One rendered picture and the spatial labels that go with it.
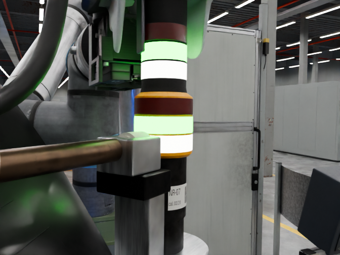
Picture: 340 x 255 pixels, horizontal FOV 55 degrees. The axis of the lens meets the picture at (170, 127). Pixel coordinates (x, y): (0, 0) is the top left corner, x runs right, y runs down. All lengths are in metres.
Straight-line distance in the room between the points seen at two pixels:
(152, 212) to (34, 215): 0.07
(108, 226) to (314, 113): 9.83
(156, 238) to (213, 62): 2.18
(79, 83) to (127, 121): 0.43
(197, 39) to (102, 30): 0.09
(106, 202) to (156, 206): 0.81
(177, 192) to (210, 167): 2.14
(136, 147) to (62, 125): 0.29
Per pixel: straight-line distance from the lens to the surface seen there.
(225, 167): 2.44
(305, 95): 10.88
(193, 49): 0.27
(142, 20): 0.24
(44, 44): 0.17
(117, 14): 0.24
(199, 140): 2.30
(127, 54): 0.30
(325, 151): 10.37
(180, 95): 0.23
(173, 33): 0.23
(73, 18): 0.75
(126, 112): 0.88
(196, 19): 0.27
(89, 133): 0.46
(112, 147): 0.19
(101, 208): 1.00
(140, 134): 0.21
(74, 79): 0.48
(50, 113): 0.49
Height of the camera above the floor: 1.40
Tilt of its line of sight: 3 degrees down
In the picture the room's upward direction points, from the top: 1 degrees clockwise
